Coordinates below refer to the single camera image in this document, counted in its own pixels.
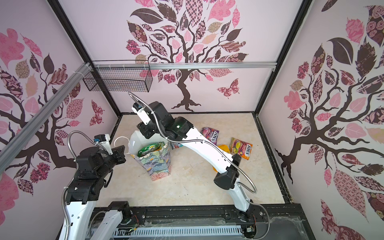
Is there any green snack packet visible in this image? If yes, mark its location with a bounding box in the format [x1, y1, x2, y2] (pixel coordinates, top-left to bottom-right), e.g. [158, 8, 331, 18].
[137, 142, 165, 158]

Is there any floral white paper bag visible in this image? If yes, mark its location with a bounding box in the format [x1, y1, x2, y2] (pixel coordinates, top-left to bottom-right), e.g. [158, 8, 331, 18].
[113, 131, 172, 181]

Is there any orange Fox's candy bag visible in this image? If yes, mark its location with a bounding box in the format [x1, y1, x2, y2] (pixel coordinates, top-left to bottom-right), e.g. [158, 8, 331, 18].
[230, 138, 253, 160]

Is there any teal Fox's candy bag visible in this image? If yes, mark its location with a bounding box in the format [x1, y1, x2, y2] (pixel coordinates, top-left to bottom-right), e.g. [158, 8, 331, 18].
[171, 142, 183, 149]

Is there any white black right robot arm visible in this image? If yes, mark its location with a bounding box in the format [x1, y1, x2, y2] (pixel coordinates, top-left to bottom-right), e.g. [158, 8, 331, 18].
[132, 102, 253, 215]

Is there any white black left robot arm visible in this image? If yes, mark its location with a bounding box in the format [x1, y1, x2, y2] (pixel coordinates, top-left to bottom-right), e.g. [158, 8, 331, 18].
[59, 146, 133, 240]

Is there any purple Fox's candy bag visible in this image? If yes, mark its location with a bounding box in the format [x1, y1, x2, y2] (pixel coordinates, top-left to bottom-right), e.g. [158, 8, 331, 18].
[201, 127, 220, 145]

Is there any yellow snack bag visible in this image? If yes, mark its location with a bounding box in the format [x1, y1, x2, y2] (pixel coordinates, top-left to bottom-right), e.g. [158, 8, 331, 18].
[216, 145, 231, 168]

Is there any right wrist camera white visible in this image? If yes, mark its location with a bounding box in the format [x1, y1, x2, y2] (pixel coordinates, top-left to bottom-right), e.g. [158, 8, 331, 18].
[132, 103, 151, 125]

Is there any left metal cable conduit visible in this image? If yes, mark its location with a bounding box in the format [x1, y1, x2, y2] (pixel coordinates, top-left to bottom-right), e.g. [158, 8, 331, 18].
[60, 130, 97, 240]

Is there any metal cable conduit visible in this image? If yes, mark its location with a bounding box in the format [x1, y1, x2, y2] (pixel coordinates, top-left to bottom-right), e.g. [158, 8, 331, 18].
[128, 92, 271, 240]
[60, 130, 97, 240]

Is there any black wire basket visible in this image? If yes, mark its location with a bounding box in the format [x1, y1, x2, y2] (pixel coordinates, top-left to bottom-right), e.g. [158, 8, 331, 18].
[83, 60, 153, 93]

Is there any aluminium rail back wall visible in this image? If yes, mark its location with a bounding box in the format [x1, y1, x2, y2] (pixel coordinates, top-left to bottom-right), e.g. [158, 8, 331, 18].
[94, 62, 277, 70]

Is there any aluminium rail wall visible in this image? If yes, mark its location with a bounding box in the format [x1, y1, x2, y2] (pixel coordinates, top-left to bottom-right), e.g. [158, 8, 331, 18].
[1, 63, 91, 173]
[94, 62, 277, 70]

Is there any aluminium rail left wall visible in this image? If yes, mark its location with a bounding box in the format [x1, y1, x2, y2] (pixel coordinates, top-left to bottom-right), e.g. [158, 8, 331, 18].
[1, 63, 91, 173]

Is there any right metal cable conduit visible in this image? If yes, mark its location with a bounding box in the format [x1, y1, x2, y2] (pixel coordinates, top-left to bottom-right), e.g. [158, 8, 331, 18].
[128, 92, 271, 240]

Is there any white slotted cable duct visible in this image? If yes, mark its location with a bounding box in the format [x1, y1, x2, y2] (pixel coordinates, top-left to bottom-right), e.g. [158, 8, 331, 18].
[104, 226, 243, 240]

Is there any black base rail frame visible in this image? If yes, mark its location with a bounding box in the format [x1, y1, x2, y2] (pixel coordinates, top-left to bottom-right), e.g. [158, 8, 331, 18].
[55, 203, 316, 240]

